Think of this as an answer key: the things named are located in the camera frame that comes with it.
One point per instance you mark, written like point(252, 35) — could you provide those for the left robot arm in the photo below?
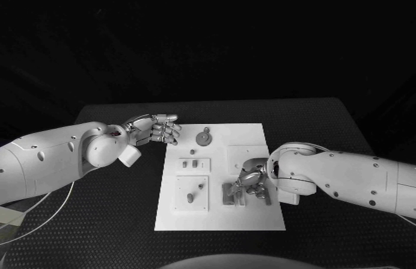
point(47, 158)

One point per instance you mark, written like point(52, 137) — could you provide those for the grey short cylinder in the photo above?
point(194, 163)

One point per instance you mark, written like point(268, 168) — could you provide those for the grey long block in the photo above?
point(227, 198)

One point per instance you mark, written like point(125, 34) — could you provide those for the grey long cylinder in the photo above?
point(268, 200)

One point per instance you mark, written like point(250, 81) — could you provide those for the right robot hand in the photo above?
point(249, 177)

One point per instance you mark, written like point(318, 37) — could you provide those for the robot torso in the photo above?
point(240, 262)

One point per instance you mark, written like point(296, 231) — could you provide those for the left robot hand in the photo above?
point(142, 124)

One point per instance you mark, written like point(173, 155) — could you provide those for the pale block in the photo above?
point(9, 216)

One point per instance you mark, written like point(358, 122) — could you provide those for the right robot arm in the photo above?
point(344, 174)

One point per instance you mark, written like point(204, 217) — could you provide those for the white task board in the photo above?
point(217, 214)

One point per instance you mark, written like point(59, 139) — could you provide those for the grey gear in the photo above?
point(203, 138)

